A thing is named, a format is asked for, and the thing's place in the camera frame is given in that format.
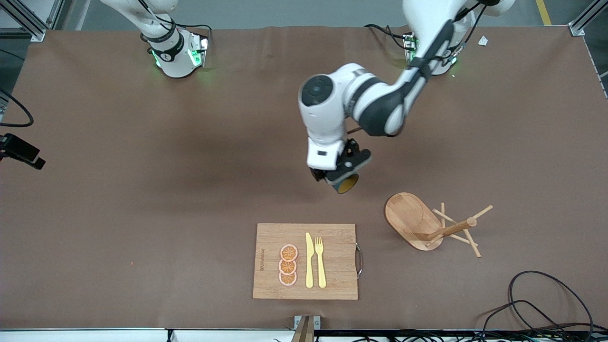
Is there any teal ribbed mug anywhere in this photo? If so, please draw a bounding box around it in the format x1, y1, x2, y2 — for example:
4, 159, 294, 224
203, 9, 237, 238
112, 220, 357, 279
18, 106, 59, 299
332, 173, 360, 195

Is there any yellow plastic fork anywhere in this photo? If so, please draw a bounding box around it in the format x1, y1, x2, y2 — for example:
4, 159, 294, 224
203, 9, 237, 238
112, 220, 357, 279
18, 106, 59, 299
315, 237, 327, 289

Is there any wooden mug tree stand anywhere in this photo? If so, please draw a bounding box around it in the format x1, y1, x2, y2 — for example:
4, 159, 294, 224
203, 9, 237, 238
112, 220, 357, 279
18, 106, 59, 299
384, 192, 494, 258

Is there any wooden cutting board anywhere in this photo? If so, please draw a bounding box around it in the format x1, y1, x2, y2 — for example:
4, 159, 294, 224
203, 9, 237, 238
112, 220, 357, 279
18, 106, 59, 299
253, 223, 364, 301

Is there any yellow plastic knife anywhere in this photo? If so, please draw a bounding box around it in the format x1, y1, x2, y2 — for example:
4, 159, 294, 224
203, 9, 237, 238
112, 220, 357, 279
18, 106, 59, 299
305, 232, 314, 289

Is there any brown table cover mat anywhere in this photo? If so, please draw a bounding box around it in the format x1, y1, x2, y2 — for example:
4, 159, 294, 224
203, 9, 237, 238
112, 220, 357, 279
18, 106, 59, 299
0, 25, 608, 331

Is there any aluminium frame extrusion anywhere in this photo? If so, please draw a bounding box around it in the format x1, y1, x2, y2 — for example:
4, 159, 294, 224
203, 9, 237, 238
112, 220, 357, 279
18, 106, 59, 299
568, 0, 608, 37
0, 0, 65, 42

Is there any black base cable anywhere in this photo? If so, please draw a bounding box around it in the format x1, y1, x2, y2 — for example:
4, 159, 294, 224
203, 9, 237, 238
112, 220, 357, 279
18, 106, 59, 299
167, 22, 213, 38
363, 23, 412, 51

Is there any metal bracket with wooden strip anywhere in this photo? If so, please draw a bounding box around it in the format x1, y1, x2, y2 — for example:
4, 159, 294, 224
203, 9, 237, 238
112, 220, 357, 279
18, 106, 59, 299
291, 315, 322, 342

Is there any black cable bundle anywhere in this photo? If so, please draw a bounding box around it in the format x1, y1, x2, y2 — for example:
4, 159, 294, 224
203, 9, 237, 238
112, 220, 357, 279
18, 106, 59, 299
273, 330, 608, 342

